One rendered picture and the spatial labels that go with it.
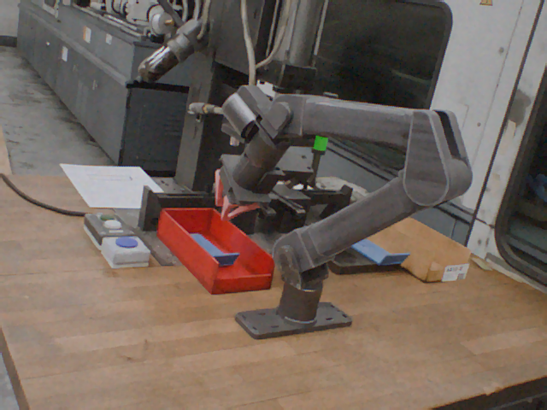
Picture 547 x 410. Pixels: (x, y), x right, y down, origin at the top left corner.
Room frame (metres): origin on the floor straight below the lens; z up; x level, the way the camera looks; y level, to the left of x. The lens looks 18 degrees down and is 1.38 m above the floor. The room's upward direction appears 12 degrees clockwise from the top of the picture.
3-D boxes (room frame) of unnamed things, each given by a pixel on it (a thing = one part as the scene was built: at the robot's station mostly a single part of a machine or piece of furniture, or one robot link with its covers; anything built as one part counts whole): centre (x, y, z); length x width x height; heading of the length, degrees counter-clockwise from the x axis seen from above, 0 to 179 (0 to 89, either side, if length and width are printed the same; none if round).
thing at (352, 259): (1.27, -0.18, 0.91); 0.17 x 0.16 x 0.02; 126
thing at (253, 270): (1.09, 0.09, 0.93); 0.25 x 0.12 x 0.06; 36
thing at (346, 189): (1.51, -0.16, 0.95); 0.06 x 0.03 x 0.09; 126
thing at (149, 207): (1.20, 0.23, 0.95); 0.06 x 0.03 x 0.09; 126
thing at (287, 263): (0.93, -0.07, 1.00); 0.09 x 0.06 x 0.06; 146
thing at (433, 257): (1.35, -0.33, 0.93); 0.25 x 0.13 x 0.08; 36
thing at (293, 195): (1.34, 0.02, 0.98); 0.20 x 0.10 x 0.01; 126
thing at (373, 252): (1.28, -0.24, 0.93); 0.15 x 0.07 x 0.03; 37
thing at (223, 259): (1.12, 0.11, 0.92); 0.15 x 0.07 x 0.03; 40
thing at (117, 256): (1.02, 0.24, 0.90); 0.07 x 0.07 x 0.06; 36
